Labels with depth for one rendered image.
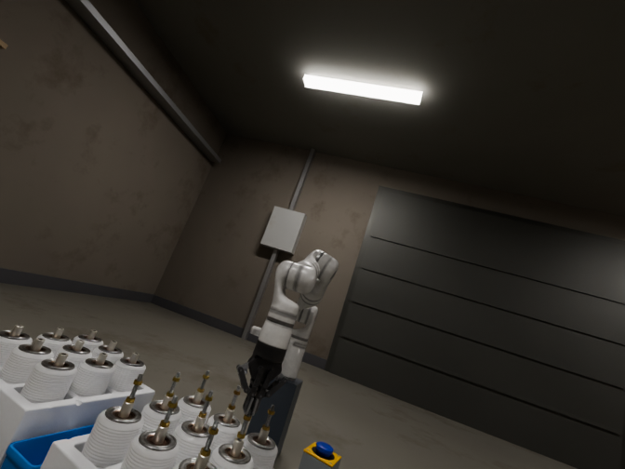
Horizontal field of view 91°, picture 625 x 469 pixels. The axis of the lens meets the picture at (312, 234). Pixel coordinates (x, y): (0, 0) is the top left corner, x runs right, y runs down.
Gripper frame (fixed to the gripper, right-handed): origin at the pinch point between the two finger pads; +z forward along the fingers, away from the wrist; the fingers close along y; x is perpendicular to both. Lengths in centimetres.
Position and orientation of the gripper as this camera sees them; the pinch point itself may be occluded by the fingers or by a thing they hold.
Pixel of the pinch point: (251, 405)
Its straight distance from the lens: 82.5
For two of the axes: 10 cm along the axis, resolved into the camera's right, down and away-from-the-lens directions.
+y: 8.6, 3.8, 3.5
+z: -3.2, 9.2, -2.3
